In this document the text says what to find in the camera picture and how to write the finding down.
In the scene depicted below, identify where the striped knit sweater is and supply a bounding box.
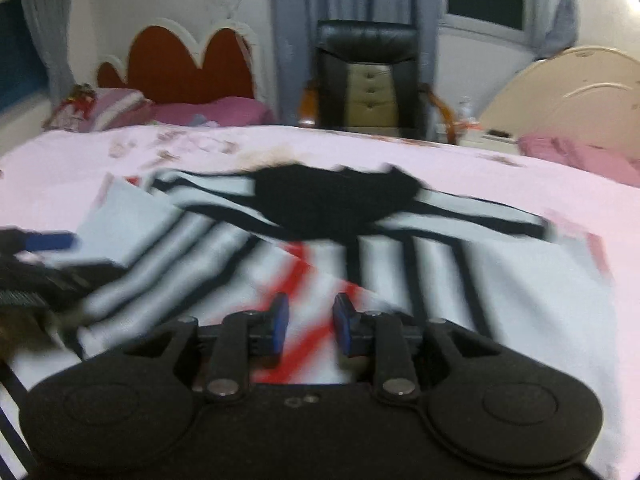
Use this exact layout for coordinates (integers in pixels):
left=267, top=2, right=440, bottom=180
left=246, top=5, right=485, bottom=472
left=1, top=166, right=623, bottom=476

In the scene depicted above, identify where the pink floral bedsheet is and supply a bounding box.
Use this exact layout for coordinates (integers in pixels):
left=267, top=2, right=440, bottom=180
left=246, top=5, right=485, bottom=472
left=1, top=126, right=639, bottom=479

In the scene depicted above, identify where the striped pink pillow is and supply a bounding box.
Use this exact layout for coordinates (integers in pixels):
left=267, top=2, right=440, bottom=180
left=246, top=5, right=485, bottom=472
left=42, top=84, right=153, bottom=133

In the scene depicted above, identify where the left side window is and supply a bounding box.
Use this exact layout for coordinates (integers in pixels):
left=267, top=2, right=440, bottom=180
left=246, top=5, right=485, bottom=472
left=0, top=0, right=48, bottom=112

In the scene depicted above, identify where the red heart headboard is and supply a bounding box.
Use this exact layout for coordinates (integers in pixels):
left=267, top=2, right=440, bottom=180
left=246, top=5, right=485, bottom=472
left=96, top=18, right=268, bottom=104

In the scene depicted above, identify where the magenta blanket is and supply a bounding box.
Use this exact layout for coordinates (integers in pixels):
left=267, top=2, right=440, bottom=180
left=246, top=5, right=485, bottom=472
left=151, top=96, right=277, bottom=127

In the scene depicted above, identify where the white bedside table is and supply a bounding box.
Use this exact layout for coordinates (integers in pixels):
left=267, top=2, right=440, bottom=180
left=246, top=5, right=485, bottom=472
left=458, top=128, right=520, bottom=155

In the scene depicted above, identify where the small white bottle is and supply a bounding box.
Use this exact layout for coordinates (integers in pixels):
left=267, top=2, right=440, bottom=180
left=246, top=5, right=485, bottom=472
left=457, top=96, right=474, bottom=128

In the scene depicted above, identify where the black leather office chair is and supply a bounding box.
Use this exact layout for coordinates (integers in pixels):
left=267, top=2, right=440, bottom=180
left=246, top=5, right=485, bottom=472
left=297, top=20, right=457, bottom=144

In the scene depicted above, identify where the pink crumpled blanket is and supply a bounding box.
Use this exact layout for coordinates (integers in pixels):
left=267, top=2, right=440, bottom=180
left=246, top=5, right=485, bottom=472
left=518, top=134, right=639, bottom=188

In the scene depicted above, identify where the cream arched headboard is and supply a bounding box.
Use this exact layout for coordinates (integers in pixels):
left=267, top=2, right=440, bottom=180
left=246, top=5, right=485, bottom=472
left=480, top=47, right=640, bottom=158

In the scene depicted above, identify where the grey-blue curtain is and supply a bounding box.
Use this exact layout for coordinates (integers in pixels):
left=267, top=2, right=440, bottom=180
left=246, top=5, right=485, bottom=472
left=271, top=0, right=442, bottom=125

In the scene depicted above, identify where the tied grey curtain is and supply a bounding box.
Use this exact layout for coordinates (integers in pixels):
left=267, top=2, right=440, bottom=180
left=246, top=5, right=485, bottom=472
left=536, top=0, right=579, bottom=60

